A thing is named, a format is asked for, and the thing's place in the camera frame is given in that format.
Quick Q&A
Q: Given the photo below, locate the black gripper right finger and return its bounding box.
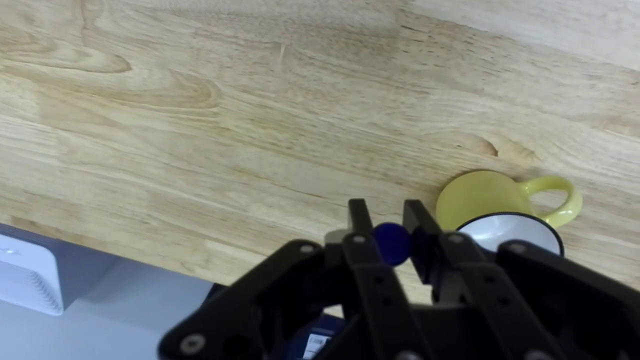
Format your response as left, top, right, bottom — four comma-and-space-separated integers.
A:
402, 198, 640, 360

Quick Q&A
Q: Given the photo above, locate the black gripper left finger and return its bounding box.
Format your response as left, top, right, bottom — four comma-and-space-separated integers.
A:
156, 196, 433, 360

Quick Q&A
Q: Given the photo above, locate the blue marker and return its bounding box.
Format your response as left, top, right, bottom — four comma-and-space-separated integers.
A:
370, 222, 415, 271

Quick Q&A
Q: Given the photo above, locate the yellow enamel mug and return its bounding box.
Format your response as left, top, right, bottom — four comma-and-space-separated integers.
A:
434, 169, 585, 260

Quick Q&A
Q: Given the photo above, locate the blue box with white label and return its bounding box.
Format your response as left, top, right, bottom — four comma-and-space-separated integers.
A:
286, 312, 351, 360

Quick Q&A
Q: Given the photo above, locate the white ribbed box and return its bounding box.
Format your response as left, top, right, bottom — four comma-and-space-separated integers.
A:
0, 233, 120, 320

